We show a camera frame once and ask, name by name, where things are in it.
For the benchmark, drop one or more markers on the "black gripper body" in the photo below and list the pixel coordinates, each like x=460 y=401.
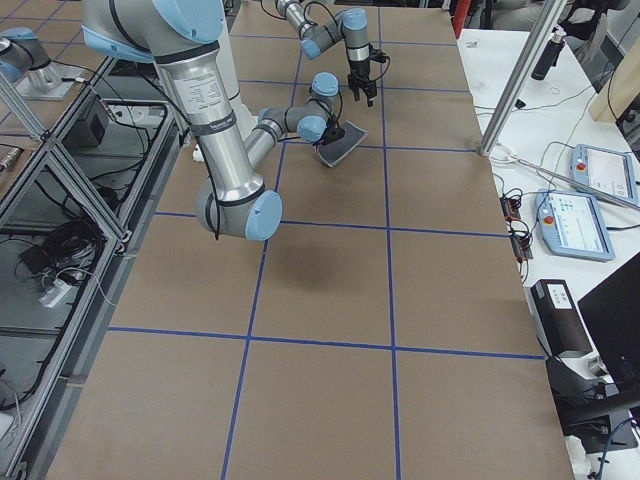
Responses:
x=334 y=134
x=358 y=70

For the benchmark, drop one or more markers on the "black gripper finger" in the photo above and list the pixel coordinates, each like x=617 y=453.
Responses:
x=367 y=93

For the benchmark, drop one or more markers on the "pink towel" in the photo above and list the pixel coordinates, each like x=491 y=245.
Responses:
x=331 y=154

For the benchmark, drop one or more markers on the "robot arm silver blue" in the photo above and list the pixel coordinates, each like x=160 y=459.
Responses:
x=181 y=40
x=349 y=26

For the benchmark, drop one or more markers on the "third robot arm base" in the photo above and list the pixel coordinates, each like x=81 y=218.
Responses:
x=26 y=64

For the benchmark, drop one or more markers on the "reacher grabber stick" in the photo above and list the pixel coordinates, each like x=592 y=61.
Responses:
x=512 y=158

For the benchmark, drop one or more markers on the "black water bottle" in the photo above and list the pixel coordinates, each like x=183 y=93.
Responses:
x=549 y=56

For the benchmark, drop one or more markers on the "small circuit board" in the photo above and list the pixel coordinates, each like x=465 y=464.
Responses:
x=519 y=232

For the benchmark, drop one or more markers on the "near teach pendant tablet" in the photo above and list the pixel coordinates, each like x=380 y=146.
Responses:
x=571 y=225

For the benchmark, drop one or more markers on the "teach pendant tablet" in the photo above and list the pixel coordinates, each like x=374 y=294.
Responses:
x=605 y=170
x=571 y=225

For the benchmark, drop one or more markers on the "far teach pendant tablet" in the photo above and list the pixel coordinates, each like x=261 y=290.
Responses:
x=605 y=170

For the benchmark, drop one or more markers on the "black box with label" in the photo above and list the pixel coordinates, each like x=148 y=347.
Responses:
x=561 y=324

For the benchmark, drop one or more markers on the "white power strip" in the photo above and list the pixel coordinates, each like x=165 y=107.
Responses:
x=55 y=293

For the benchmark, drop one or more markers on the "black monitor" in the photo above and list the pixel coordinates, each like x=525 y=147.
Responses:
x=610 y=312

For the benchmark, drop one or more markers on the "aluminium frame post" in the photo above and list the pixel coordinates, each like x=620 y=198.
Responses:
x=530 y=54

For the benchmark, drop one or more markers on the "aluminium frame cage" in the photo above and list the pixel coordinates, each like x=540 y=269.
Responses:
x=75 y=206

